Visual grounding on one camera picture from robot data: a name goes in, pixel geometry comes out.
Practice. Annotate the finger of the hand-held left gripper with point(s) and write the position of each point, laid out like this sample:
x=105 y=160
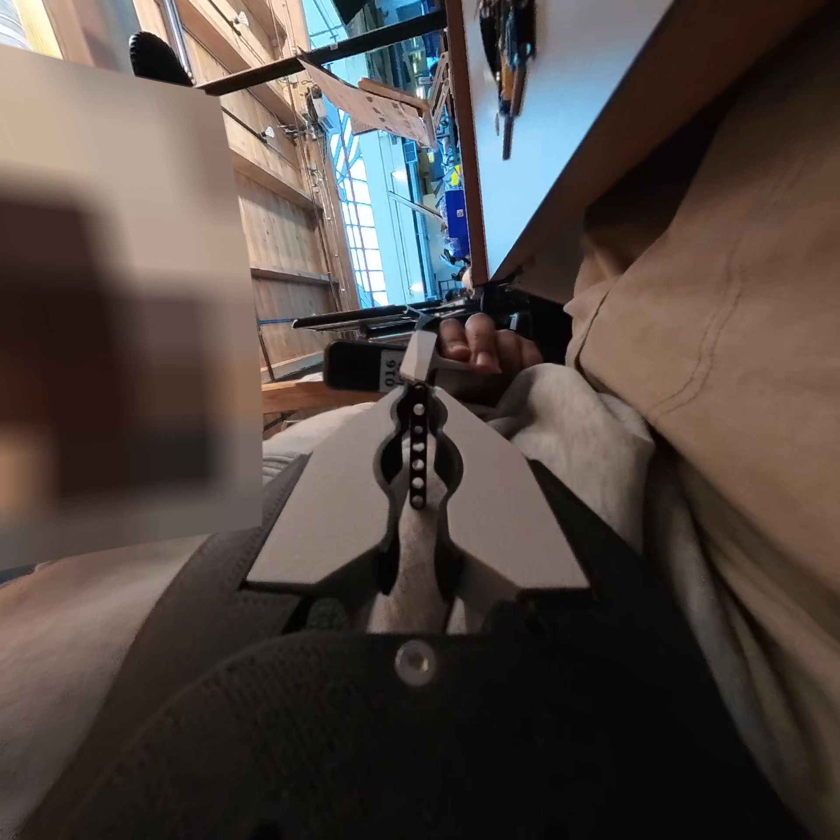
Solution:
x=418 y=358

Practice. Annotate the black metal frame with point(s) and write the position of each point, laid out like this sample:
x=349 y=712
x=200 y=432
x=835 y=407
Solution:
x=354 y=318

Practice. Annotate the white table with wooden edge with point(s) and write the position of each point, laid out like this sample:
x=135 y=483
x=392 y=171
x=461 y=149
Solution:
x=577 y=118

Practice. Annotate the blue box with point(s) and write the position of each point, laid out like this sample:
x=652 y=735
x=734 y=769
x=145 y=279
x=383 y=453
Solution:
x=457 y=223

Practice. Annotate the wooden bench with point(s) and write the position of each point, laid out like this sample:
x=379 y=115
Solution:
x=295 y=396

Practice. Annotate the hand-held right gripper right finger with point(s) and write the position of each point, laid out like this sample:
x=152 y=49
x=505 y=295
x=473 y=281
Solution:
x=505 y=518

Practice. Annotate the black clamp under table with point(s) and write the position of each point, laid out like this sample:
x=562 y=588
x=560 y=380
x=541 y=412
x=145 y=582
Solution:
x=544 y=328

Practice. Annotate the black steel beam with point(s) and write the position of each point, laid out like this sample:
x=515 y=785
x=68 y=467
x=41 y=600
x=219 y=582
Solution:
x=328 y=56

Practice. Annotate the grey sweatshirt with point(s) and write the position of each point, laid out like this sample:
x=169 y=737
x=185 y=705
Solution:
x=79 y=656

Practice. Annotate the black lego beam with holes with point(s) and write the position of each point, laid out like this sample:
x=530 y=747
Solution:
x=420 y=457

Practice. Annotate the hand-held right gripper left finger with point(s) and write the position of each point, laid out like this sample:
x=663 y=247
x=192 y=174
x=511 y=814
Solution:
x=321 y=512

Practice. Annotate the tan pants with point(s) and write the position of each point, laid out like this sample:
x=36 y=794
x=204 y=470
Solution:
x=741 y=315

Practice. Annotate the person's left hand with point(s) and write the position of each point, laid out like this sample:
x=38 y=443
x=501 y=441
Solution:
x=482 y=341

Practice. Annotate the person's left forearm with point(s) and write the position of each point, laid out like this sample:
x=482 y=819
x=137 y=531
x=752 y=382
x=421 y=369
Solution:
x=577 y=420

